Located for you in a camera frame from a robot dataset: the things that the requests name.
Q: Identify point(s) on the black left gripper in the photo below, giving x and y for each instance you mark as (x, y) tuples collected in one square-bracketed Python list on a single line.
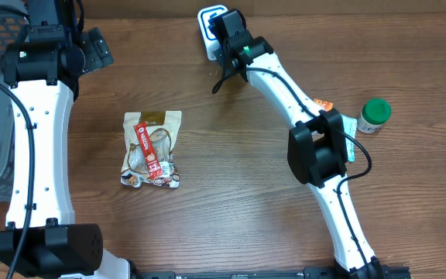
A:
[(95, 53)]

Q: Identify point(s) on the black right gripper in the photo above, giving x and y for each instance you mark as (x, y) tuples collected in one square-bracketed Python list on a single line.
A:
[(221, 55)]

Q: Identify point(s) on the beige PanTree snack pouch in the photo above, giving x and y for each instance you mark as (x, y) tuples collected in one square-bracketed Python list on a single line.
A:
[(163, 129)]

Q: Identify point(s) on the orange snack box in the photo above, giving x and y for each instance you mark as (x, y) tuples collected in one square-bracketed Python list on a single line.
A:
[(323, 105)]

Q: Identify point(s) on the red Nescafe coffee stick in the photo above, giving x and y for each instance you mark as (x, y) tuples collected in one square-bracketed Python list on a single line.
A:
[(153, 165)]

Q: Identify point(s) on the teal tissue pack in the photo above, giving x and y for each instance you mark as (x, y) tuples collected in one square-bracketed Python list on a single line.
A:
[(350, 127)]

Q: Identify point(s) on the green lid jar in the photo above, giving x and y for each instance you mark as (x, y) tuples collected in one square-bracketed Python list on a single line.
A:
[(374, 114)]

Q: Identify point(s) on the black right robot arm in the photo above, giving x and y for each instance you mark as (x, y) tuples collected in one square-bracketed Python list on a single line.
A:
[(317, 152)]

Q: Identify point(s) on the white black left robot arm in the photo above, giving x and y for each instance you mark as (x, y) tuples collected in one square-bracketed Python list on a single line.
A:
[(41, 73)]

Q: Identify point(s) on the white barcode scanner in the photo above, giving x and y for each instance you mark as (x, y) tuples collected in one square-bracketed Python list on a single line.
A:
[(210, 41)]

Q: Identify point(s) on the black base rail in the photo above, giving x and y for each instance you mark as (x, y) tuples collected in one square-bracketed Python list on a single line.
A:
[(306, 273)]

